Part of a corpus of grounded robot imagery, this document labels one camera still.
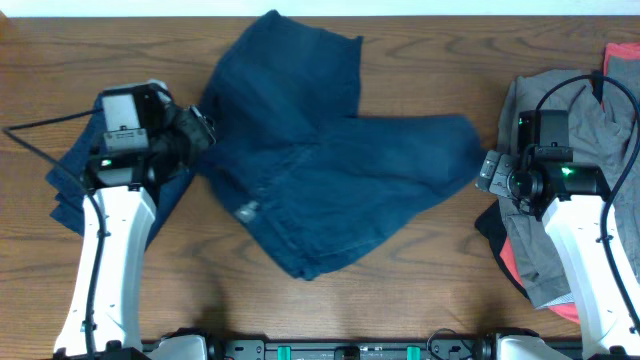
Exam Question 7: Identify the dark blue denim shorts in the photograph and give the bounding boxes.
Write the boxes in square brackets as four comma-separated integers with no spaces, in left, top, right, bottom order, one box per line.
[199,11,485,280]

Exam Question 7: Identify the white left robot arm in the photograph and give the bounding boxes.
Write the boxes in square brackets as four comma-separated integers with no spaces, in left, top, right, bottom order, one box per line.
[54,80,216,359]

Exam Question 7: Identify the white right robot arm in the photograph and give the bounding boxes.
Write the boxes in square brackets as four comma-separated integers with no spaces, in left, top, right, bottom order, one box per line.
[476,146,639,359]

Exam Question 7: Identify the black garment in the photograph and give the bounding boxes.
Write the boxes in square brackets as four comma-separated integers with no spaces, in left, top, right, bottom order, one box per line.
[474,200,529,299]

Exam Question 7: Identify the coral red garment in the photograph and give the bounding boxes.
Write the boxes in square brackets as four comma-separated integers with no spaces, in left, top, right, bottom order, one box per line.
[497,69,638,321]

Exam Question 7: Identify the grey shirt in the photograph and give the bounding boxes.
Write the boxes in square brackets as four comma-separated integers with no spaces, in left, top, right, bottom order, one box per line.
[489,57,639,308]

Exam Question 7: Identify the folded dark blue shorts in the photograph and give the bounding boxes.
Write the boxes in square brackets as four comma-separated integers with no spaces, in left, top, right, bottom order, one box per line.
[45,112,195,248]

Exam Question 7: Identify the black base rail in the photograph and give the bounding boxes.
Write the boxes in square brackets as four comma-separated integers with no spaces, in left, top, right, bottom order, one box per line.
[142,327,586,360]

